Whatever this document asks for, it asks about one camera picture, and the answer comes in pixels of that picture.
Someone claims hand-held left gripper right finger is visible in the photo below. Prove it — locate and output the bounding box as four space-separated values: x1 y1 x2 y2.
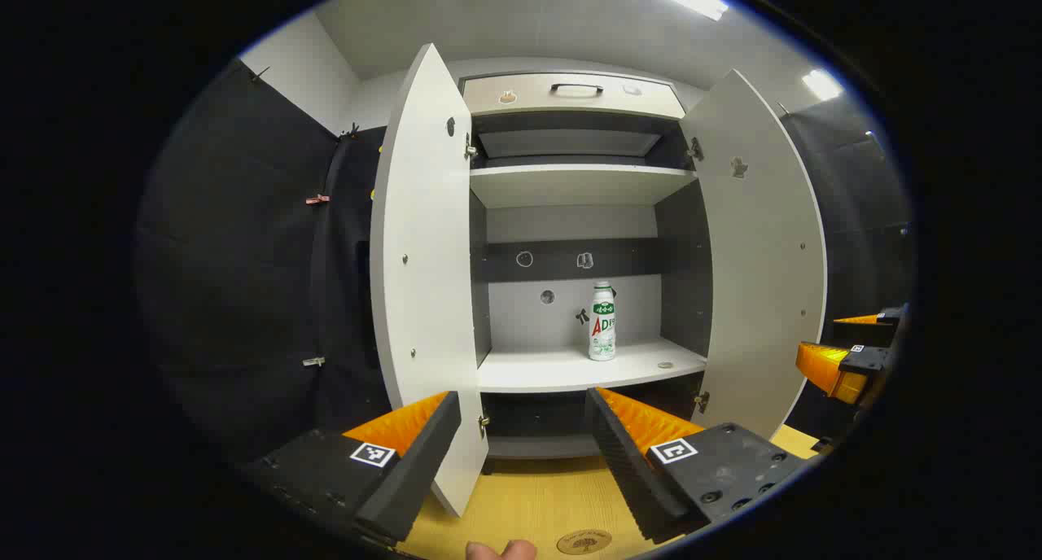
586 387 807 545

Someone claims white bottle with green label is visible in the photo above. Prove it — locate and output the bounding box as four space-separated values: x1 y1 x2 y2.
588 281 617 361

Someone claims small ceiling light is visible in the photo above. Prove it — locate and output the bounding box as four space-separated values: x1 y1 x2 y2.
802 69 844 102

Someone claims white cabinet door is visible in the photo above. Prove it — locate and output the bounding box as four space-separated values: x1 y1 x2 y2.
370 43 489 518
680 69 829 440

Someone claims white cabinet with dark frame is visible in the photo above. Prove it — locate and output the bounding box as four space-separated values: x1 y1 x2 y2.
460 70 716 463

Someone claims round wooden coaster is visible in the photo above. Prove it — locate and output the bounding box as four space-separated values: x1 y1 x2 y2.
557 529 613 555

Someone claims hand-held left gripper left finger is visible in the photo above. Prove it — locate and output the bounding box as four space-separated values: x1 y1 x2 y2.
244 391 462 545

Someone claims white cabinet shelf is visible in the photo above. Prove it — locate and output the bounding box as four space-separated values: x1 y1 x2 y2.
470 165 698 209
478 338 707 394

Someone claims white cabinet drawer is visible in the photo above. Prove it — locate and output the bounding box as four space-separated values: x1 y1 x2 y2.
462 73 687 120

